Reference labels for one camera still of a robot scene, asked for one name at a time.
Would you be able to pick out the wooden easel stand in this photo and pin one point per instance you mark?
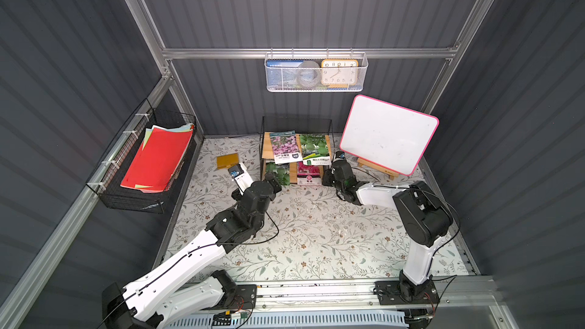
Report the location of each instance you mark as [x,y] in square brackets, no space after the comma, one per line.
[364,163]

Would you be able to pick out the white perforated cable tray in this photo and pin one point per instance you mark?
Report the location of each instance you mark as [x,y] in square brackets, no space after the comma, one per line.
[375,318]

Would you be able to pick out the pink framed whiteboard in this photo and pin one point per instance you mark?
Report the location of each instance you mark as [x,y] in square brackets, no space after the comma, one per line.
[387,135]

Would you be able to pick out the purple flower seed bag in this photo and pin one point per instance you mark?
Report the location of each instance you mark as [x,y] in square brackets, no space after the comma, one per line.
[285,147]

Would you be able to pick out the yellow square clock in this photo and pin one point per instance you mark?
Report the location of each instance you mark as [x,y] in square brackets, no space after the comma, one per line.
[339,72]

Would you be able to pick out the black wire wooden shelf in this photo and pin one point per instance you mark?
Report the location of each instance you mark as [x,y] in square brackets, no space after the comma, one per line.
[308,125]

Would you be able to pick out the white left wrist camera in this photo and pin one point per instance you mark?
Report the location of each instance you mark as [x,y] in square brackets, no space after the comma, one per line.
[240,175]

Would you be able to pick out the black wire wall basket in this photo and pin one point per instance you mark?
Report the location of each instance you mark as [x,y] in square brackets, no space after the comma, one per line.
[106,184]

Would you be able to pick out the dark green seed bag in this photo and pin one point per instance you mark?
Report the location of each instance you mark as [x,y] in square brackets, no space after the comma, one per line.
[280,171]

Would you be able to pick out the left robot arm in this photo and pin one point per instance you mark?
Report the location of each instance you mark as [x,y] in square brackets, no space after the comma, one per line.
[159,298]

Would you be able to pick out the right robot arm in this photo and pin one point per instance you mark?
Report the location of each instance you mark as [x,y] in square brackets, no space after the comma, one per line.
[425,217]

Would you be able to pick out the green plant seed bag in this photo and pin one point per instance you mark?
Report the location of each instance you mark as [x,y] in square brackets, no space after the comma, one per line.
[315,150]

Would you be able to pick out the grey tape roll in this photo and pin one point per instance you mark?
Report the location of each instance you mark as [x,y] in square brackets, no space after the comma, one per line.
[309,74]

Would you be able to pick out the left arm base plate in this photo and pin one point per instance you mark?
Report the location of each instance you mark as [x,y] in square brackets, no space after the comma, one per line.
[241,297]

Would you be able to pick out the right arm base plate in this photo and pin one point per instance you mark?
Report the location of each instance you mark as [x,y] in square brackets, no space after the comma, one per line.
[403,292]

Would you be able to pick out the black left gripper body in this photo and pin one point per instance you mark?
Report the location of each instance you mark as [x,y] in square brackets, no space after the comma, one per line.
[272,180]

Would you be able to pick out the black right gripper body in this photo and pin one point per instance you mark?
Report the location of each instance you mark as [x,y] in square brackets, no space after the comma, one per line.
[337,164]

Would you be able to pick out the blue box in basket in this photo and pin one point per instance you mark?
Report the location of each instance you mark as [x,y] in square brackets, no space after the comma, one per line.
[282,75]

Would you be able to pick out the pink flower seed bag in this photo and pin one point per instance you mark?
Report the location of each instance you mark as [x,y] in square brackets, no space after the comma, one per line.
[308,175]

